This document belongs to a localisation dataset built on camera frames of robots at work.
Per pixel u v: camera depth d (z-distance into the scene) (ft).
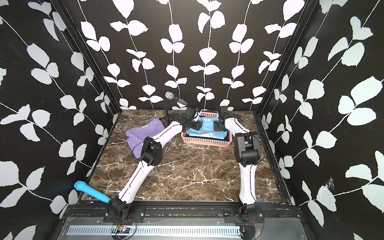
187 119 2.86
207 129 3.39
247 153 1.92
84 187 2.62
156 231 2.30
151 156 2.26
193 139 3.22
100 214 2.47
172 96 3.06
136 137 3.34
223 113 2.79
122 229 2.32
